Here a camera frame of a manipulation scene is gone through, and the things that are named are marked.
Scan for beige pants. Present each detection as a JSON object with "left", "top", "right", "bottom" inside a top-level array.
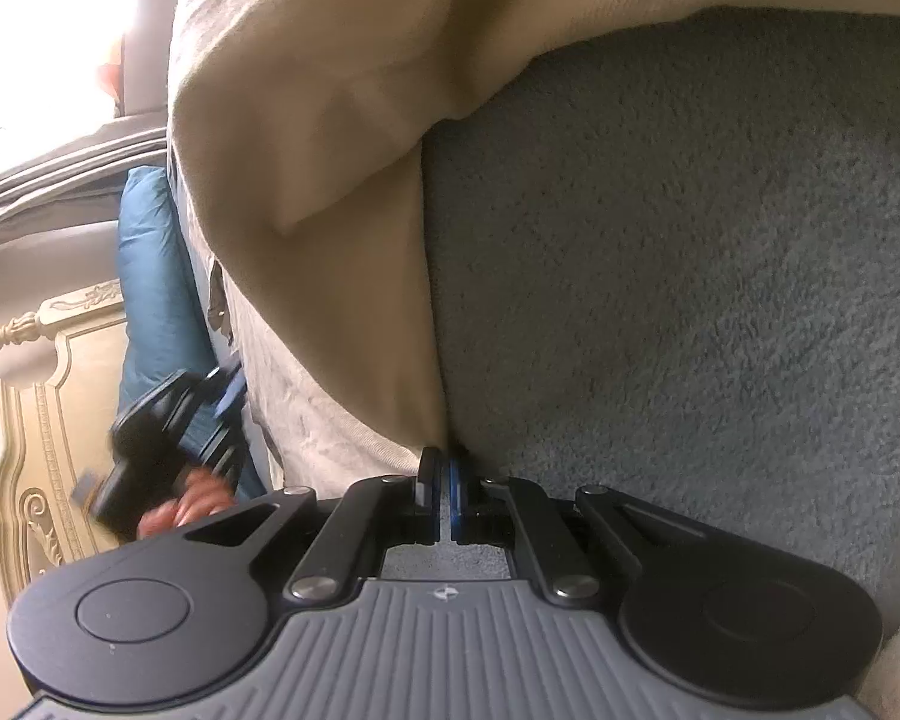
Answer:
[{"left": 166, "top": 0, "right": 900, "bottom": 500}]

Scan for grey-blue blanket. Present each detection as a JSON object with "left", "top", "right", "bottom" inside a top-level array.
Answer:
[{"left": 382, "top": 7, "right": 900, "bottom": 631}]

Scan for person's left hand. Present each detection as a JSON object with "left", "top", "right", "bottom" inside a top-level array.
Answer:
[{"left": 136, "top": 469, "right": 233, "bottom": 541}]

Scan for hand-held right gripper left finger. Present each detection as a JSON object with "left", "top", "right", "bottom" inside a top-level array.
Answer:
[{"left": 131, "top": 447, "right": 445, "bottom": 605}]

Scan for cream carved headboard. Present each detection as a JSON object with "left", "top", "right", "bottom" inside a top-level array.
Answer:
[{"left": 0, "top": 277, "right": 132, "bottom": 608}]

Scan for teal pillow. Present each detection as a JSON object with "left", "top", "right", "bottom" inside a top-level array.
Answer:
[{"left": 116, "top": 165, "right": 271, "bottom": 500}]

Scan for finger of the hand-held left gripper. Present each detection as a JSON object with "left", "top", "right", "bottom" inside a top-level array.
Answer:
[{"left": 202, "top": 364, "right": 248, "bottom": 419}]

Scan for grey curtain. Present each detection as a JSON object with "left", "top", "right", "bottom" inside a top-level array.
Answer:
[{"left": 0, "top": 127, "right": 170, "bottom": 241}]

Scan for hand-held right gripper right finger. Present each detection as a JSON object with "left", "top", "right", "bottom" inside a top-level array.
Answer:
[{"left": 448, "top": 456, "right": 766, "bottom": 607}]

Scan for bright window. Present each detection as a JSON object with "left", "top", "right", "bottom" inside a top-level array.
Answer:
[{"left": 0, "top": 0, "right": 140, "bottom": 188}]

